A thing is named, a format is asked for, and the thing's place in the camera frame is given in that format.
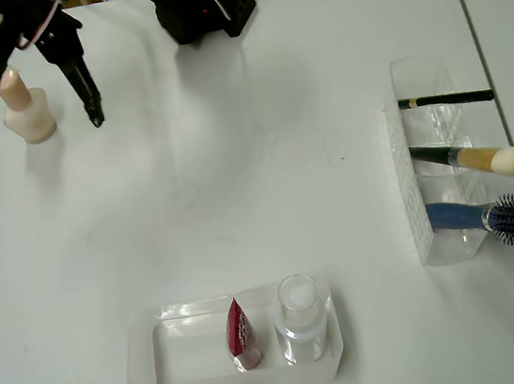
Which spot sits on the clear crystal organizer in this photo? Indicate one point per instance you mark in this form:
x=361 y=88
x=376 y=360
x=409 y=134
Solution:
x=407 y=181

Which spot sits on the red hand cream tube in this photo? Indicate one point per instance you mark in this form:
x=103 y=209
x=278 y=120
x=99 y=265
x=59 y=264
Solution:
x=242 y=336

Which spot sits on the dark blue eyeliner pencil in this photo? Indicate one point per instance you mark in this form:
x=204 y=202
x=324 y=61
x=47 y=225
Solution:
x=453 y=98

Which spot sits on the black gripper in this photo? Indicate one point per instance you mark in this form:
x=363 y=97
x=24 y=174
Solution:
x=47 y=41

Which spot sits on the blue round hairbrush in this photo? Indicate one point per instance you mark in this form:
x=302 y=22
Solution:
x=459 y=217

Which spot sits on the pink bottle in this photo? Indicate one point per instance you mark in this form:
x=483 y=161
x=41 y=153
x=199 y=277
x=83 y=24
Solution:
x=31 y=117

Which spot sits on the clear spray bottle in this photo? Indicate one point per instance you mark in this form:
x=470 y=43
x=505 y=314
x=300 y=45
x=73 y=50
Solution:
x=297 y=300

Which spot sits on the gold ferrule makeup brush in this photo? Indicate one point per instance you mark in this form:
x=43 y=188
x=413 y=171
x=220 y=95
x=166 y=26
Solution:
x=475 y=158

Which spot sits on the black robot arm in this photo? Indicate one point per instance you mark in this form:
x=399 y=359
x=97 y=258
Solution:
x=194 y=1

